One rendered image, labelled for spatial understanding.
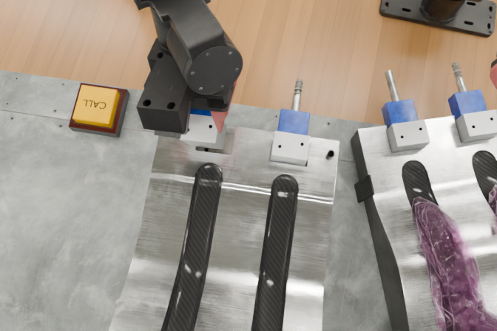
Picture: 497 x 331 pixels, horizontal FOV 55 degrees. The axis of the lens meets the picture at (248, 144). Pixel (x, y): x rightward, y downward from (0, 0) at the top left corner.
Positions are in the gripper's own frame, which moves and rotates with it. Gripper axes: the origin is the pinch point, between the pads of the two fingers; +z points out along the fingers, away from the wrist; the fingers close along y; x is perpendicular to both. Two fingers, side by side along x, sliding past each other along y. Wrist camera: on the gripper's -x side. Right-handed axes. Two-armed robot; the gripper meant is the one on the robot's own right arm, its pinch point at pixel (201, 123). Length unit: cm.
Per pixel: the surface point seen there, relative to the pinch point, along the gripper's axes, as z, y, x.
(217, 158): 6.3, 1.8, -1.0
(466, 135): 8.2, 37.1, 9.9
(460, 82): 6.2, 36.4, 19.0
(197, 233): 11.0, 0.6, -10.7
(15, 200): 14.6, -30.4, -7.8
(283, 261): 12.9, 12.8, -12.0
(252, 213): 9.8, 7.8, -7.1
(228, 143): 7.8, 2.5, 3.0
